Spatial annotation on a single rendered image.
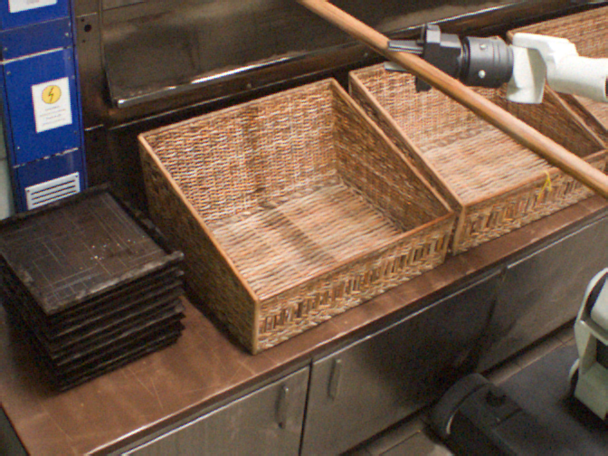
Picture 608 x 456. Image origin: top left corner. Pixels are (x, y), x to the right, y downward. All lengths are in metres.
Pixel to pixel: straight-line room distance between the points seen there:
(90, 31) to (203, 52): 0.28
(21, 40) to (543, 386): 1.60
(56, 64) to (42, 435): 0.71
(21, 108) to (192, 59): 0.40
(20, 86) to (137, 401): 0.64
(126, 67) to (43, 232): 0.39
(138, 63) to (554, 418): 1.38
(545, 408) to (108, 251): 1.26
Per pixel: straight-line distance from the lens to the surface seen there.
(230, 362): 1.70
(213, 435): 1.75
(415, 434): 2.38
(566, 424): 2.31
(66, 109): 1.74
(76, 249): 1.62
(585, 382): 2.19
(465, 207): 1.94
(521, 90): 1.53
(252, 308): 1.63
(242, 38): 1.92
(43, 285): 1.55
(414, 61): 1.45
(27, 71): 1.67
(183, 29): 1.85
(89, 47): 1.74
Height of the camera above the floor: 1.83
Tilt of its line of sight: 38 degrees down
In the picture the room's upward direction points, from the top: 6 degrees clockwise
